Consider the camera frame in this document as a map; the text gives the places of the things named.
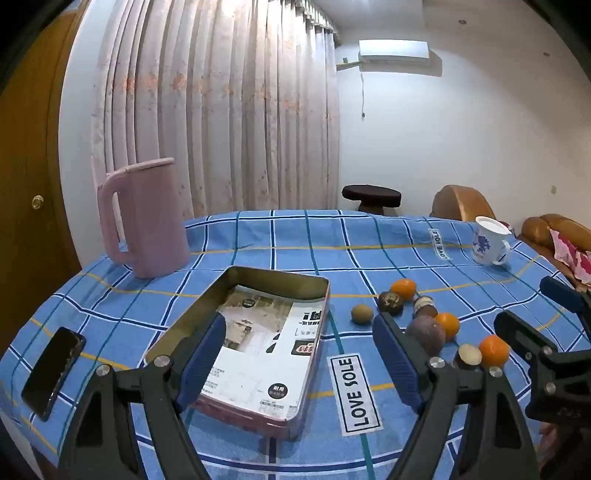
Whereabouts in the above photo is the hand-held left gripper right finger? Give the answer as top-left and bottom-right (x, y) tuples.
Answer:
(372, 313), (541, 480)

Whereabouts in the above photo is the white air conditioner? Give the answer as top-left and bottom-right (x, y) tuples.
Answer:
(358, 39), (443, 77)

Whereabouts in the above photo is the white cup with blue print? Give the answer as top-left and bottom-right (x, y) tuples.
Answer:
(471, 216), (512, 267)

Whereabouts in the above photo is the dark round stool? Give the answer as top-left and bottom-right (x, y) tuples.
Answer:
(342, 185), (402, 215)

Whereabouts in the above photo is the brown glazed small cup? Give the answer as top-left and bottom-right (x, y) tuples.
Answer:
(454, 344), (483, 370)

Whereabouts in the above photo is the wooden door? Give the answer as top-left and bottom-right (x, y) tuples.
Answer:
(0, 9), (84, 356)

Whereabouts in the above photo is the pink floral curtain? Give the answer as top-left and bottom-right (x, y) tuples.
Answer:
(90, 0), (340, 222)

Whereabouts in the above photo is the black smartphone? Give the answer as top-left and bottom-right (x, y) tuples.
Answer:
(21, 327), (87, 422)

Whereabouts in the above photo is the pink floral cloth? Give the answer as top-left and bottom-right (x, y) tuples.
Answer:
(551, 229), (591, 291)

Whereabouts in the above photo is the purple passion fruit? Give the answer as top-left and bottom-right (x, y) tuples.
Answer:
(405, 315), (447, 356)

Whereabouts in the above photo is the blue plaid tablecloth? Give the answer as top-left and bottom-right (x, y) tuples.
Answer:
(0, 209), (591, 480)

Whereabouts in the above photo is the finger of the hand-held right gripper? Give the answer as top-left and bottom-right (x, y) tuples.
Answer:
(540, 276), (591, 335)
(494, 310), (591, 422)

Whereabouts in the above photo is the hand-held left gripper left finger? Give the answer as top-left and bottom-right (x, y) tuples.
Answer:
(55, 314), (227, 480)

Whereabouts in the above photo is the printed paper sheet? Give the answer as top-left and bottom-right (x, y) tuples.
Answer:
(198, 285), (328, 418)

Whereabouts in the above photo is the orange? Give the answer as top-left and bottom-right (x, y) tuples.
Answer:
(390, 279), (417, 302)
(478, 335), (511, 368)
(434, 312), (461, 342)

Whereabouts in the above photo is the rectangular metal tin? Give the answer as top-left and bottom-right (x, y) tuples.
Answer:
(144, 266), (331, 439)

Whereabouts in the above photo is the pink plastic pitcher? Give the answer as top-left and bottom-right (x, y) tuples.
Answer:
(91, 157), (191, 279)

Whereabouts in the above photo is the dark mangosteen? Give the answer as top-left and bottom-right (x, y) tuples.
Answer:
(377, 291), (405, 317)

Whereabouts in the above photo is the brown leather sofa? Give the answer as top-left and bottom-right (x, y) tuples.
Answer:
(519, 213), (591, 291)

